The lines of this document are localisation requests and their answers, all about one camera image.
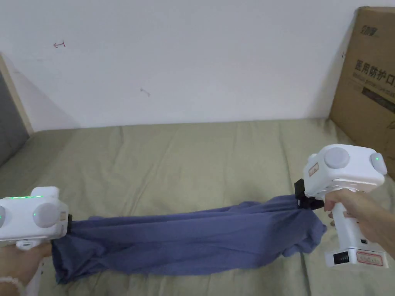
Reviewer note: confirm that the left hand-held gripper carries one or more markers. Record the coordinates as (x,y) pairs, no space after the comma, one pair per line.
(27,215)

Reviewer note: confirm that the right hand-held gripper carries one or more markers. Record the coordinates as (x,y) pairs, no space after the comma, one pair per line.
(339,172)

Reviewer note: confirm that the dark blue shirt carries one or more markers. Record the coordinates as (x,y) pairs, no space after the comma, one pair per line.
(185,237)

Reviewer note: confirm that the person's right forearm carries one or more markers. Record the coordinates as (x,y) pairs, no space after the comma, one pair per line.
(382,228)

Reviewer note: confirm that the person's right hand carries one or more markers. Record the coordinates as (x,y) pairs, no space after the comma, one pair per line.
(348,203)

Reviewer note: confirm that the person's left hand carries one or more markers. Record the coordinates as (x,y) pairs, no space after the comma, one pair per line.
(21,262)

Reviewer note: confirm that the brown cardboard carton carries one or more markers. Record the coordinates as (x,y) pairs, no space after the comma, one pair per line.
(367,101)

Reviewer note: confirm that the bed with pale green sheet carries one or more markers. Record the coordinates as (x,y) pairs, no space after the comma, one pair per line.
(185,160)

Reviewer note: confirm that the grey padded headboard, wooden frame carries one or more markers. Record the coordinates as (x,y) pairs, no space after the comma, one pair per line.
(9,117)

